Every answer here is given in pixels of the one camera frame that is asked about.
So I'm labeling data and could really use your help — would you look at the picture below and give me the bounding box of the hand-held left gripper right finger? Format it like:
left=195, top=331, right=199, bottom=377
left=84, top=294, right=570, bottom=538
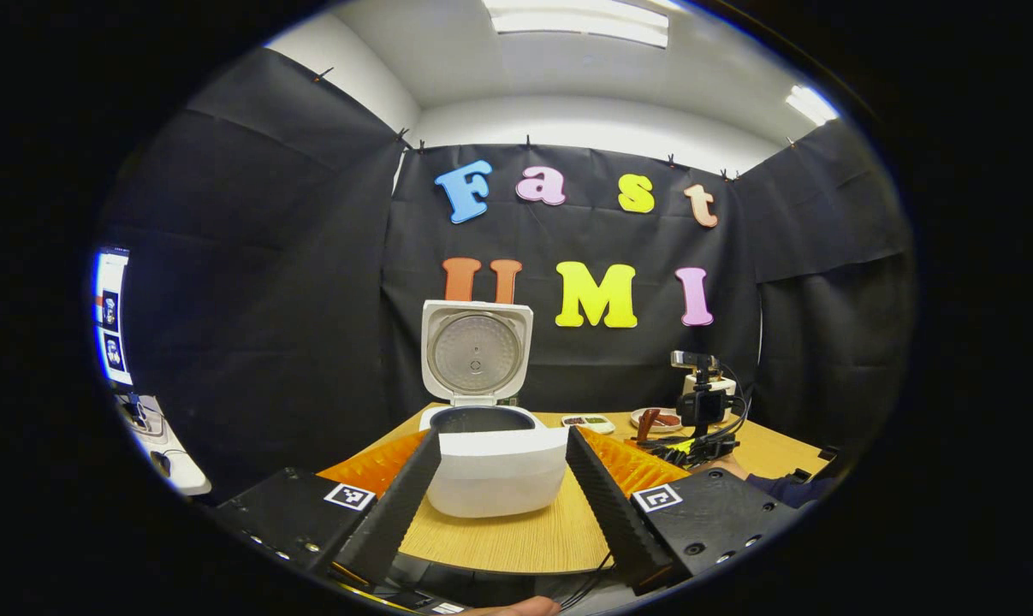
left=565, top=425, right=806, bottom=595

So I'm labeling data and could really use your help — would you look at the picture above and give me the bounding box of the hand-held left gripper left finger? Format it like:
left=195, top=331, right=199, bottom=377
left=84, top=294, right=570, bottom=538
left=211, top=427, right=442, bottom=587

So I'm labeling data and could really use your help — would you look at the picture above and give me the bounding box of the white rice cooker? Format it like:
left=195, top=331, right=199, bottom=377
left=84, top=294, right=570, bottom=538
left=419, top=299, right=571, bottom=519

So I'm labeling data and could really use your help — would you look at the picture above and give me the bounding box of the white toaster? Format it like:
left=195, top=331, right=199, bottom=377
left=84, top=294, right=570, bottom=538
left=683, top=372, right=737, bottom=399

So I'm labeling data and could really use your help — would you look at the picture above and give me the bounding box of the white round plate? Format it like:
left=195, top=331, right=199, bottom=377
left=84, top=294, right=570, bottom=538
left=630, top=407, right=684, bottom=433

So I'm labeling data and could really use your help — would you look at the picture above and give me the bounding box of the white side desk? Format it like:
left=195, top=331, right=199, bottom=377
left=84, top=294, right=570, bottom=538
left=118, top=394, right=213, bottom=497

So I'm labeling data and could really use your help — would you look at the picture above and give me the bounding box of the black backdrop cloth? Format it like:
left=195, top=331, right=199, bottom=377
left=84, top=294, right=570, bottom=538
left=92, top=47, right=917, bottom=506

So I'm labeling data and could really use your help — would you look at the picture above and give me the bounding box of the grey desk device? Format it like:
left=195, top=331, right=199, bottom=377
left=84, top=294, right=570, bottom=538
left=122, top=395, right=166, bottom=437

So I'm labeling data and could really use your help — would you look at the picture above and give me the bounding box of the small ceiling light panel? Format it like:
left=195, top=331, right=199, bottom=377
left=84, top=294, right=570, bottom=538
left=784, top=84, right=840, bottom=127

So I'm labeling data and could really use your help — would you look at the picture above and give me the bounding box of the computer monitor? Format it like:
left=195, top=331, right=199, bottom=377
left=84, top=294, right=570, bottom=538
left=95, top=248, right=134, bottom=386

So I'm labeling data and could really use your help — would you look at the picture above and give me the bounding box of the large ceiling light panel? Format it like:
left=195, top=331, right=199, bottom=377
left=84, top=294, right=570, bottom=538
left=482, top=0, right=671, bottom=48

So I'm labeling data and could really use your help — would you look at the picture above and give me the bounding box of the thin black cable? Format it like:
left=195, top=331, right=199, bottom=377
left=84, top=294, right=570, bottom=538
left=559, top=552, right=615, bottom=610

